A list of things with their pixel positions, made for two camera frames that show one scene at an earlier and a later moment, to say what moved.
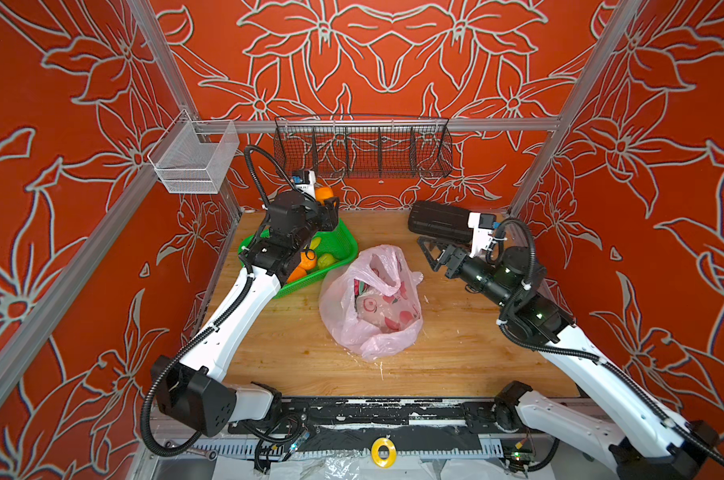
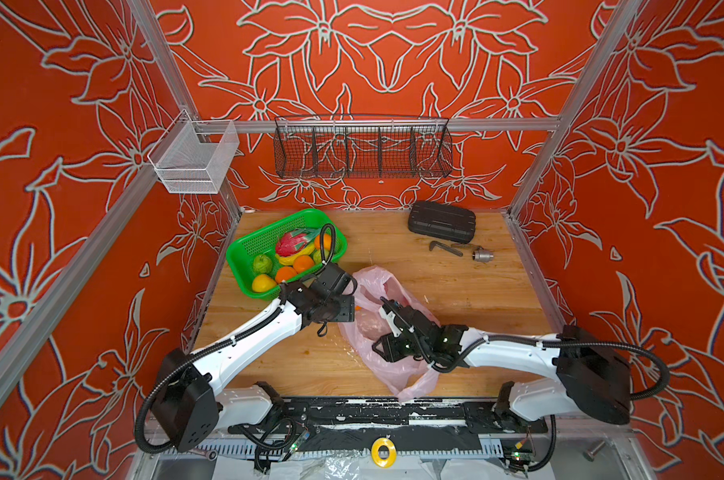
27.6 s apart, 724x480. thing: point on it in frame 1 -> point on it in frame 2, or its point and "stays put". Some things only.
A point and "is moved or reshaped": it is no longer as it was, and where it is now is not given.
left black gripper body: x=323 y=219 -> x=342 y=307
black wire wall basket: x=360 y=146 stays put
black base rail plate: x=381 y=416 stays put
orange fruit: x=323 y=193 -> x=327 y=240
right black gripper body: x=483 y=275 -> x=399 y=347
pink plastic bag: x=373 y=306 is moved or reshaped
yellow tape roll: x=392 y=456 stays put
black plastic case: x=440 y=220 stays put
